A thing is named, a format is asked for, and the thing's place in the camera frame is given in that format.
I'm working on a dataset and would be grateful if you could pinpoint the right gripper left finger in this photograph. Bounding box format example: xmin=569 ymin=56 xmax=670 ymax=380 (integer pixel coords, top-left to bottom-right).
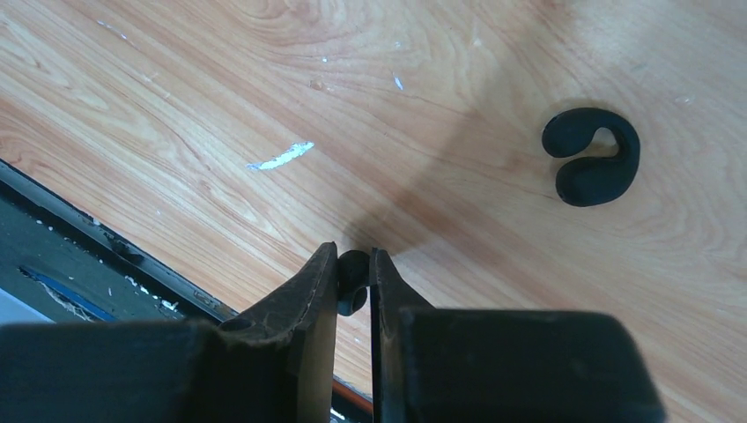
xmin=1 ymin=242 xmax=338 ymax=422

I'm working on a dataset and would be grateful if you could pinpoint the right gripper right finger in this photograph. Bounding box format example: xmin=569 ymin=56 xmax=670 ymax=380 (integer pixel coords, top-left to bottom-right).
xmin=370 ymin=249 xmax=667 ymax=422

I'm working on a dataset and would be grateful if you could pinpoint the black earbud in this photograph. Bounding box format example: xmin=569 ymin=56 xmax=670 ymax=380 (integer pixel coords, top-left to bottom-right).
xmin=541 ymin=108 xmax=641 ymax=207
xmin=337 ymin=250 xmax=370 ymax=317

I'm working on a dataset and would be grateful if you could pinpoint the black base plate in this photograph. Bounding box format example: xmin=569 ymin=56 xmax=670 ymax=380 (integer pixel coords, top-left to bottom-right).
xmin=1 ymin=163 xmax=370 ymax=422

